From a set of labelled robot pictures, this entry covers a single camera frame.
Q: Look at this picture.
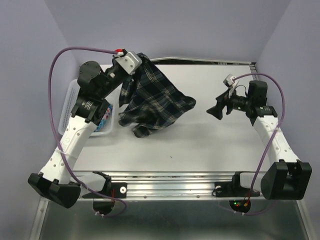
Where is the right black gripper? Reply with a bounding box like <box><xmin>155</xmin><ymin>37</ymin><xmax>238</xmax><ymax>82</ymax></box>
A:
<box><xmin>205</xmin><ymin>87</ymin><xmax>252</xmax><ymax>120</ymax></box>

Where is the navy plaid skirt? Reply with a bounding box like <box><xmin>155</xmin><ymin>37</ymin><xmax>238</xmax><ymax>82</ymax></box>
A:
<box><xmin>118</xmin><ymin>53</ymin><xmax>197</xmax><ymax>138</ymax></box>

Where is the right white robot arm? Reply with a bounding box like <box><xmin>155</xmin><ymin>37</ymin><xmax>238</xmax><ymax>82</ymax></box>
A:
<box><xmin>207</xmin><ymin>75</ymin><xmax>312</xmax><ymax>200</ymax></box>

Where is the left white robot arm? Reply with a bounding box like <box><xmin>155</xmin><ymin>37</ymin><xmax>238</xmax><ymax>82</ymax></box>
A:
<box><xmin>27</xmin><ymin>58</ymin><xmax>141</xmax><ymax>209</ymax></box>

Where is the white plastic basket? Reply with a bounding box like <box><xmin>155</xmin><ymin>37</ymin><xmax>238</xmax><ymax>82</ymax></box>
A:
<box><xmin>58</xmin><ymin>79</ymin><xmax>117</xmax><ymax>137</ymax></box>

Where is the blue floral skirt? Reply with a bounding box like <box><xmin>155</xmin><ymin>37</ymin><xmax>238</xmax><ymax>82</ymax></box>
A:
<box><xmin>94</xmin><ymin>104</ymin><xmax>113</xmax><ymax>132</ymax></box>

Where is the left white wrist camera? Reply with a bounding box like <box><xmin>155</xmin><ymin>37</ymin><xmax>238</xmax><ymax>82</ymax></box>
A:
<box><xmin>115</xmin><ymin>50</ymin><xmax>143</xmax><ymax>75</ymax></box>

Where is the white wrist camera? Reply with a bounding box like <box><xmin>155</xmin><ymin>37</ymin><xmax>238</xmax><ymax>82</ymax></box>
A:
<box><xmin>115</xmin><ymin>50</ymin><xmax>143</xmax><ymax>75</ymax></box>
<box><xmin>223</xmin><ymin>74</ymin><xmax>239</xmax><ymax>96</ymax></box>

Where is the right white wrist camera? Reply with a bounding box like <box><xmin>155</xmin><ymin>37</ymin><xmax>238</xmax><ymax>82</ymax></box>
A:
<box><xmin>223</xmin><ymin>74</ymin><xmax>239</xmax><ymax>96</ymax></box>

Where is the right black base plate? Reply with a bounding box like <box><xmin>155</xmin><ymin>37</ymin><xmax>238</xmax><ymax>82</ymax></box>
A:
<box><xmin>212</xmin><ymin>181</ymin><xmax>260</xmax><ymax>198</ymax></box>

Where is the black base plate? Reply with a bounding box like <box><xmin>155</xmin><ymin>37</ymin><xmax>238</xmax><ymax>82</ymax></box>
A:
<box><xmin>212</xmin><ymin>181</ymin><xmax>260</xmax><ymax>198</ymax></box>
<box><xmin>97</xmin><ymin>182</ymin><xmax>128</xmax><ymax>199</ymax></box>

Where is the aluminium mounting rail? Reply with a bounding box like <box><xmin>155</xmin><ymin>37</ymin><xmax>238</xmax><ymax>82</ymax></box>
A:
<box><xmin>77</xmin><ymin>171</ymin><xmax>265</xmax><ymax>201</ymax></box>

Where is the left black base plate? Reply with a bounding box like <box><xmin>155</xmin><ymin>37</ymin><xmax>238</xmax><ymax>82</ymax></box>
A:
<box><xmin>97</xmin><ymin>182</ymin><xmax>128</xmax><ymax>199</ymax></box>

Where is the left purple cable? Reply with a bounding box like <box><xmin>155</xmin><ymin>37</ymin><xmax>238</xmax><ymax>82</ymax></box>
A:
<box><xmin>48</xmin><ymin>46</ymin><xmax>127</xmax><ymax>218</ymax></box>

